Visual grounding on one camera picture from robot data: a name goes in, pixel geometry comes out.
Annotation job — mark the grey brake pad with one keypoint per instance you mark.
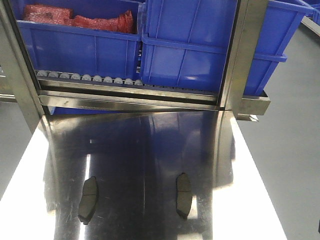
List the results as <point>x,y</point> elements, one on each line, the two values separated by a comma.
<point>89,200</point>
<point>184,195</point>

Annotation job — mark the grey roller conveyor strip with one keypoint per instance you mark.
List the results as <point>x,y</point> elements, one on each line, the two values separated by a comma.
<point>87,77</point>

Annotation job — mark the right lower blue plastic bin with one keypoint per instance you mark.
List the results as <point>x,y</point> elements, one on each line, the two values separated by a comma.
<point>198,67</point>

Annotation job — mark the blue plastic bin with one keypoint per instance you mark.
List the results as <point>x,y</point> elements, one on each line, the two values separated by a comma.
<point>210,22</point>
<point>198,67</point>
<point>80,50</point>

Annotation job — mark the right upper blue plastic bin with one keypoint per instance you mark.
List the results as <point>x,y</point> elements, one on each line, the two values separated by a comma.
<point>210,22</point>

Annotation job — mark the left blue plastic bin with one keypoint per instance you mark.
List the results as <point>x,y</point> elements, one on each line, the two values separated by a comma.
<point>80,50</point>

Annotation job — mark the red bubble wrap bag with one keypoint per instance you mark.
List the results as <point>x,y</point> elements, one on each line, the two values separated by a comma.
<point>47,14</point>

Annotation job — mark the stainless steel rack frame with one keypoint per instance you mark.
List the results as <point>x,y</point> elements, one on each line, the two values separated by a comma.
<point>35,95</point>

